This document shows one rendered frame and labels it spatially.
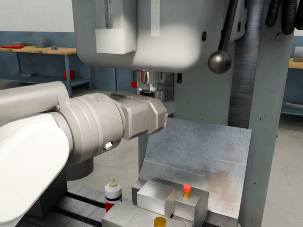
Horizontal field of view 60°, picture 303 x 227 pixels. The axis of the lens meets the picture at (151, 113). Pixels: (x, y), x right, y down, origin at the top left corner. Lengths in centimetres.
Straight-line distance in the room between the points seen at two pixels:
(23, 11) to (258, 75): 648
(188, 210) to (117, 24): 40
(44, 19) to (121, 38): 623
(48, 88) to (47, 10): 615
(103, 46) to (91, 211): 49
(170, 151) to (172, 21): 59
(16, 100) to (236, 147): 65
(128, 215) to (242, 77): 49
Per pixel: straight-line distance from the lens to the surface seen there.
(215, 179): 83
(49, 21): 645
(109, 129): 35
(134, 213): 54
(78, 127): 33
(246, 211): 98
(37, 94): 33
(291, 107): 421
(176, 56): 34
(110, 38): 34
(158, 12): 35
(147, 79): 44
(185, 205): 57
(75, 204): 77
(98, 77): 577
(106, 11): 34
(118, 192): 66
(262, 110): 82
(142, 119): 40
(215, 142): 84
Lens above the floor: 138
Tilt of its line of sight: 19 degrees down
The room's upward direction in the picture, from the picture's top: straight up
